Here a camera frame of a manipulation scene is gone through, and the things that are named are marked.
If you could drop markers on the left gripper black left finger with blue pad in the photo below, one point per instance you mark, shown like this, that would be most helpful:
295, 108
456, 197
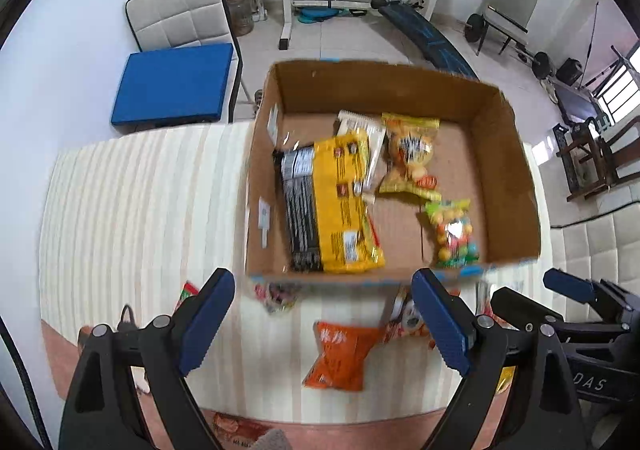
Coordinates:
102, 409

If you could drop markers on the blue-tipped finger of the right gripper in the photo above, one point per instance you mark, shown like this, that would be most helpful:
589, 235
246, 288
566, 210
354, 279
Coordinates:
612, 303

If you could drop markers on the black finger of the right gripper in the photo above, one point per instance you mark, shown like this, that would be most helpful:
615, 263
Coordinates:
519, 310

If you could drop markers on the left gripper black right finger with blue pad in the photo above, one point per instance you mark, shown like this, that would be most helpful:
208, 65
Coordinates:
541, 409

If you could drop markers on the white cookie packet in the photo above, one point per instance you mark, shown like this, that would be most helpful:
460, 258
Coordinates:
405, 320

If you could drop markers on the orange snack bag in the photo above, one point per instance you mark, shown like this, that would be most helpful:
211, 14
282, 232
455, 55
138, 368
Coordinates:
343, 350

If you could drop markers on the red spicy strip packet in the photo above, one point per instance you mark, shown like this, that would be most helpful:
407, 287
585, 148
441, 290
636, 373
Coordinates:
188, 290

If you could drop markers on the dark red snack packet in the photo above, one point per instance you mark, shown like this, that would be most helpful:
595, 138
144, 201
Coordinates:
277, 297

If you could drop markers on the white padded sofa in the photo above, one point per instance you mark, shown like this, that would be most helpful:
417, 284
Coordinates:
604, 247

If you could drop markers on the colourful candy ball bag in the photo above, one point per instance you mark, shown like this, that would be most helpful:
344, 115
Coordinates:
454, 233

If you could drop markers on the dark wooden chair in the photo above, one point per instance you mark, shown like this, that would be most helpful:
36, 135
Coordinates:
577, 146

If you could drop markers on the striped cat tablecloth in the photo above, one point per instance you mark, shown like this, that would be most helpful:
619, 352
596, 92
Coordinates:
129, 221

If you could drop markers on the yellow chips bag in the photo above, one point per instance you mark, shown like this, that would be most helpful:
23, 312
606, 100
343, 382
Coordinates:
410, 148

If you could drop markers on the black monitor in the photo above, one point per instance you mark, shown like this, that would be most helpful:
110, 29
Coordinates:
578, 106

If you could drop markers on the yellow black snack bag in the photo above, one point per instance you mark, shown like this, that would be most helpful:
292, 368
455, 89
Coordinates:
327, 217

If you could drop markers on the white cracker packet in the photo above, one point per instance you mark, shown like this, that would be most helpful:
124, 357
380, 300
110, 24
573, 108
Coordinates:
371, 134

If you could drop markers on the grey chair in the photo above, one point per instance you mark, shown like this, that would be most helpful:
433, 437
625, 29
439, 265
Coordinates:
510, 18

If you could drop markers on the black blue sit-up bench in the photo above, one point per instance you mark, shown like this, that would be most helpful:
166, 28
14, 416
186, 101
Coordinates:
432, 44

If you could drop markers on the blue cushion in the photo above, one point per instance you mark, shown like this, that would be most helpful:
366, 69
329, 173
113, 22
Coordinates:
172, 86

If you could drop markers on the water jug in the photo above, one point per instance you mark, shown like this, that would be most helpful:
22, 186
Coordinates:
241, 14

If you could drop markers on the white padded chair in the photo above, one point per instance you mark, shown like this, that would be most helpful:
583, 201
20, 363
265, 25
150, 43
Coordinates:
163, 24

